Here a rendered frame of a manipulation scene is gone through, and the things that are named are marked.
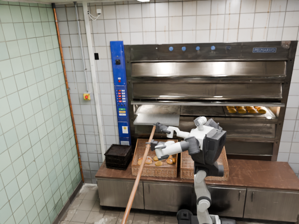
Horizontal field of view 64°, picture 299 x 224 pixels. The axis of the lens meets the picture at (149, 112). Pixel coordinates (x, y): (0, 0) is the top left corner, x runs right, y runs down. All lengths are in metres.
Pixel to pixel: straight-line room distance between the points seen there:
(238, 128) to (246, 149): 0.31
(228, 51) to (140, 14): 1.09
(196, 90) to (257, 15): 1.03
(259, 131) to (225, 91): 0.69
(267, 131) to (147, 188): 1.65
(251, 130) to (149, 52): 1.61
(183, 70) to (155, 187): 1.46
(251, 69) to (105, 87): 1.80
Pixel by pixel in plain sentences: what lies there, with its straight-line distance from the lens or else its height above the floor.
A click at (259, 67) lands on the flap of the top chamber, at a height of 1.81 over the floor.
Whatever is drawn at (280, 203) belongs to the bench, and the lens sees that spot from 3.30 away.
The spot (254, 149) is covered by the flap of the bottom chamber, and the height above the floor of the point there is 0.75.
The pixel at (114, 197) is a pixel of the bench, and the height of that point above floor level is 0.26.
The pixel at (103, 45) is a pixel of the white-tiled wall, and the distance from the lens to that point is 3.11.
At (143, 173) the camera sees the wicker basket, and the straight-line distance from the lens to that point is 3.04.
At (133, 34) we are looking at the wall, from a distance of 2.99.
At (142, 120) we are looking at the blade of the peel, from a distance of 3.06.
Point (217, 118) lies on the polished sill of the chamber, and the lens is 3.18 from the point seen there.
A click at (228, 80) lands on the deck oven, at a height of 1.66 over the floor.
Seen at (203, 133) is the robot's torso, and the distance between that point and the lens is 2.23.
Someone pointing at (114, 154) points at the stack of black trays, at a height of 0.78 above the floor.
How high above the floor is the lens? 2.39
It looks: 21 degrees down
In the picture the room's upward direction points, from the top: 2 degrees counter-clockwise
